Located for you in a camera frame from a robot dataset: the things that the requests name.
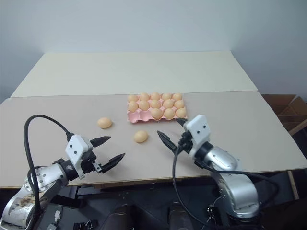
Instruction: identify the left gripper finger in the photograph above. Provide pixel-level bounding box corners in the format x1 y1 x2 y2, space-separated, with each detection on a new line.
89 136 112 148
100 152 126 173

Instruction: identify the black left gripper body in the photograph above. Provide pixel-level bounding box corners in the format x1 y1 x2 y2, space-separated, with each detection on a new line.
80 144 103 174

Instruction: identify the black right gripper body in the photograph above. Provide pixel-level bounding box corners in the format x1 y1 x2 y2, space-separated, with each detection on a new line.
177 130 195 154

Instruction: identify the pink egg carton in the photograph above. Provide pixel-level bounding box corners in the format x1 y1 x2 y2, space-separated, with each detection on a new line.
126 93 188 124

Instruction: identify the dark rounded shape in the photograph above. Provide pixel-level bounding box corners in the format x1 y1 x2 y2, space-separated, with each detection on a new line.
167 202 190 230
105 204 135 230

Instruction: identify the small black electronics box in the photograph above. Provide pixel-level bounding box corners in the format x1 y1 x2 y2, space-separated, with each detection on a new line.
206 204 223 220

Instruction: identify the brown cardboard box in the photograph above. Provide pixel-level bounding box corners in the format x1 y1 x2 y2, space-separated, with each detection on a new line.
260 94 307 135

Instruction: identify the wooden table leg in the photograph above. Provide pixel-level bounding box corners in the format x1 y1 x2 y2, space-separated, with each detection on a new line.
287 170 300 200

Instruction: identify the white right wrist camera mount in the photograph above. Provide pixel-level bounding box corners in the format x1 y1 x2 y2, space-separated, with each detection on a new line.
185 114 213 159

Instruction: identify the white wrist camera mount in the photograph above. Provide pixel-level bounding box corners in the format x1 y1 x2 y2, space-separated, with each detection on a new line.
185 114 213 159
65 135 94 179

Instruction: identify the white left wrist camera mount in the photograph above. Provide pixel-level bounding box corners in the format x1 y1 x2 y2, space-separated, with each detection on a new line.
65 135 94 179

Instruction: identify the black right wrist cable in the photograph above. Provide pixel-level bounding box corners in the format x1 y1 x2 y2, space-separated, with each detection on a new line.
172 143 212 230

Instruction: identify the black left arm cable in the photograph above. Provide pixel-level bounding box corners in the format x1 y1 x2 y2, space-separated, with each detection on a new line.
23 114 75 230

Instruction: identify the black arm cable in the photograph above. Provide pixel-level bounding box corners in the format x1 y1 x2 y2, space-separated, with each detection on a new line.
23 114 75 230
194 161 280 213

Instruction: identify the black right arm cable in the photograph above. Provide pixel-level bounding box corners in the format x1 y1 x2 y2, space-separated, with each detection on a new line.
194 161 280 213

